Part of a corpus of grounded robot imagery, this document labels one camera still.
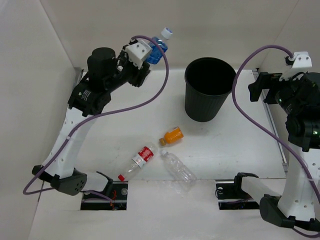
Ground red label plastic bottle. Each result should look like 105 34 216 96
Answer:
117 142 158 182

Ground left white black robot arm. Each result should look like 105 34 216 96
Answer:
32 41 152 200

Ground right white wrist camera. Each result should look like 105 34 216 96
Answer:
279 51 312 82

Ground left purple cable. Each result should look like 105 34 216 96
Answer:
22 35 170 201

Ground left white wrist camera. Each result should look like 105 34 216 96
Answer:
124 40 152 70

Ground clear unlabelled plastic bottle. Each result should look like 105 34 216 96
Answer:
160 149 198 192

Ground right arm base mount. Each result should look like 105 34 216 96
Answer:
215 179 259 210

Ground purple cable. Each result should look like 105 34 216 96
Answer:
22 35 170 201
231 44 320 237

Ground orange juice bottle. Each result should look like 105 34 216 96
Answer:
159 126 184 146

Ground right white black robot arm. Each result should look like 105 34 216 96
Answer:
231 71 320 234

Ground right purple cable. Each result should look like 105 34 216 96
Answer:
231 44 320 237

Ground blue label plastic bottle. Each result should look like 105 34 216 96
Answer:
145 27 174 65

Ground black ribbed plastic bin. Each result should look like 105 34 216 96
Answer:
184 57 236 123

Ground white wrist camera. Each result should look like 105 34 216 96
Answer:
124 40 152 70
279 51 312 82

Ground right aluminium table rail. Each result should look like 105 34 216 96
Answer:
252 67 288 176

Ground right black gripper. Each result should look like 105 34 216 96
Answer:
248 70 308 117

